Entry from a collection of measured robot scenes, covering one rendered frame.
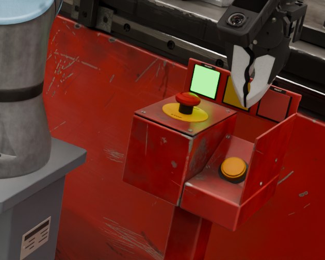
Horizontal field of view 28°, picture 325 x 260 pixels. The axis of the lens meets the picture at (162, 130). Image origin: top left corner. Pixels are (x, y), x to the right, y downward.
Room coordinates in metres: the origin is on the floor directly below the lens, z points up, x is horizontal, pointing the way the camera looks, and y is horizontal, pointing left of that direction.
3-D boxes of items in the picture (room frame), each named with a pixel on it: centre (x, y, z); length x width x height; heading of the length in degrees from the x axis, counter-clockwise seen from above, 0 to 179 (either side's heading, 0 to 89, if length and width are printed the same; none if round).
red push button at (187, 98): (0.94, -0.03, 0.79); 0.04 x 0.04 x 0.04
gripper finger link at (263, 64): (0.89, -0.13, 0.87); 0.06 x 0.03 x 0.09; 153
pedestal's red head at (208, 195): (0.93, -0.08, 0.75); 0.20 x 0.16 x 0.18; 63
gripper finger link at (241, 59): (0.91, -0.10, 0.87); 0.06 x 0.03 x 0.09; 153
